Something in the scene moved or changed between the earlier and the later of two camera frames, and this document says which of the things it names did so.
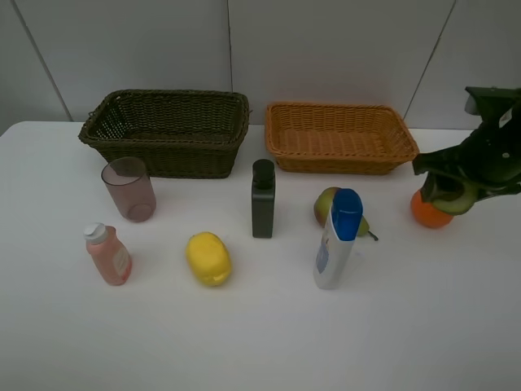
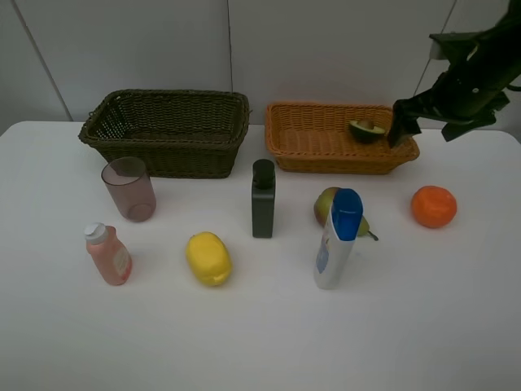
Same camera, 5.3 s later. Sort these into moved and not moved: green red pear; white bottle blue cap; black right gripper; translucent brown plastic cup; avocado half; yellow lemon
Moved: avocado half; black right gripper
Not moved: green red pear; yellow lemon; white bottle blue cap; translucent brown plastic cup
